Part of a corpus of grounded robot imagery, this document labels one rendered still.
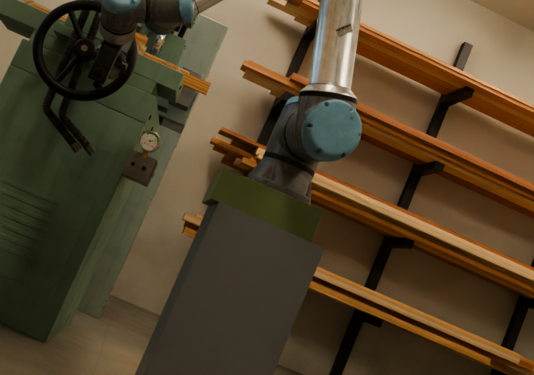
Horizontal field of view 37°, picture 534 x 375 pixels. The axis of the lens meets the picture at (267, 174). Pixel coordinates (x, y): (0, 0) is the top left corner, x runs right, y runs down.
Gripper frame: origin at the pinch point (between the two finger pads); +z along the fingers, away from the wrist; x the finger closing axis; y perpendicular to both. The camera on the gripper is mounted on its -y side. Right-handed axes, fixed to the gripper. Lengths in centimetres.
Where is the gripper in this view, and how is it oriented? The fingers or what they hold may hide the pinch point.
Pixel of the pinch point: (108, 78)
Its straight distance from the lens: 222.8
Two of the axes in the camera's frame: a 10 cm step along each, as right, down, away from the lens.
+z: -2.4, 4.0, 8.8
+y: 3.2, -8.2, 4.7
